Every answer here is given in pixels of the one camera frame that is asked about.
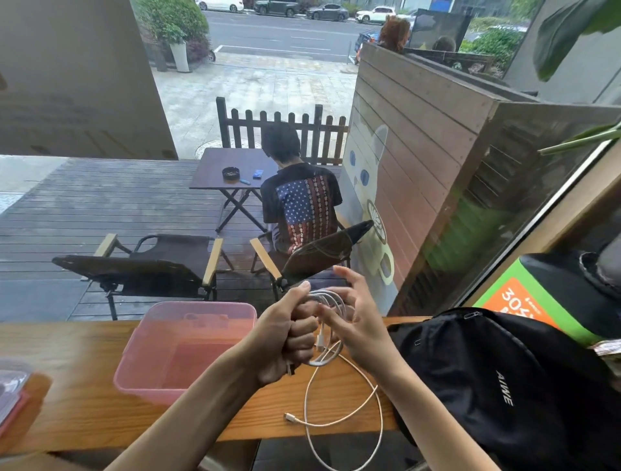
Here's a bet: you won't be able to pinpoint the person's left hand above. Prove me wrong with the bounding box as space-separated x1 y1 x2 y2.
237 281 321 389

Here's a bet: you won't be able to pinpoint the person's right hand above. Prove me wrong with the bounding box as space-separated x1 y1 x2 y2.
315 265 404 384

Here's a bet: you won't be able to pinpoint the pink plastic container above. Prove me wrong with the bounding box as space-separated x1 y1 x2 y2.
113 300 258 406

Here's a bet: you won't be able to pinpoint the clear container lid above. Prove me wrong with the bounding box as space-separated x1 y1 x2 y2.
0 368 35 440

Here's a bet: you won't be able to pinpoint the person's left forearm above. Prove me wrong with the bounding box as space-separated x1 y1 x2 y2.
104 347 263 471

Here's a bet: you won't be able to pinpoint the person's right forearm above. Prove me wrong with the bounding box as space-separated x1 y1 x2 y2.
378 358 501 471

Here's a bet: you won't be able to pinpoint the dark folding chair wooden armrests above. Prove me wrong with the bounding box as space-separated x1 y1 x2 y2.
250 219 375 301
52 232 235 321

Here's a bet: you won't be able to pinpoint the brown stool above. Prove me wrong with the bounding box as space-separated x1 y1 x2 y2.
0 439 261 471

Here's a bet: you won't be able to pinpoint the black backpack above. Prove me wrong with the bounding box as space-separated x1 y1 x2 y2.
387 306 621 471

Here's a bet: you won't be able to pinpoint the green and orange printed stand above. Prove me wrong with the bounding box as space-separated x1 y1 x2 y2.
473 252 621 346

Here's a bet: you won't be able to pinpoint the dark folding outdoor table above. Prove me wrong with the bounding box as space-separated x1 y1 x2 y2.
189 147 280 234

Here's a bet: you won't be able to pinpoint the wooden partition with cat painting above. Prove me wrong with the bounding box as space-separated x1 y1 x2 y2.
337 43 621 317

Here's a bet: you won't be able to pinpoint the dark wooden picket fence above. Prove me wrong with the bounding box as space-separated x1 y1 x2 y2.
215 96 349 167

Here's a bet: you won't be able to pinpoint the crumpled pink wrapper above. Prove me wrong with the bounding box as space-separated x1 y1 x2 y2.
589 339 621 360

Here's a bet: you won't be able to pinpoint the long narrow green leaf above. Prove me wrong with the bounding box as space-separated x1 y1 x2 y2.
537 121 621 156

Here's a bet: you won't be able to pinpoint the blue scooter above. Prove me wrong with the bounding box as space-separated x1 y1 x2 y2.
354 28 382 64

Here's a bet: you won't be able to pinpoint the white planter pot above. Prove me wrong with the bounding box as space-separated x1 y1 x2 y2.
169 41 191 74

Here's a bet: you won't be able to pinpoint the green shrubs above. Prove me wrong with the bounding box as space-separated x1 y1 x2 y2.
458 28 525 78

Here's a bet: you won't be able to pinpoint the dark display board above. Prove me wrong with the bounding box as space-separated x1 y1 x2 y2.
407 8 474 52

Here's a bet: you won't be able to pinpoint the white suv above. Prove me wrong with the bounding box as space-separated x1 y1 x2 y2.
355 5 397 24

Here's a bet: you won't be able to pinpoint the dark grey sedan car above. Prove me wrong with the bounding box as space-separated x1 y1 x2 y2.
305 3 350 22

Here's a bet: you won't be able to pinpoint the dark green suv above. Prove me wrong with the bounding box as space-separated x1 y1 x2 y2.
254 0 301 17

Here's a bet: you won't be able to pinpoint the green bush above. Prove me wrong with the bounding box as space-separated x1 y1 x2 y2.
133 0 210 64

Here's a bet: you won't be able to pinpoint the white sedan car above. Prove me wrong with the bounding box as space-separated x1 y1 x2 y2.
195 0 245 13

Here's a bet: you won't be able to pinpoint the large green leaf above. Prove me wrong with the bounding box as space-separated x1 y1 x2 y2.
533 0 621 81

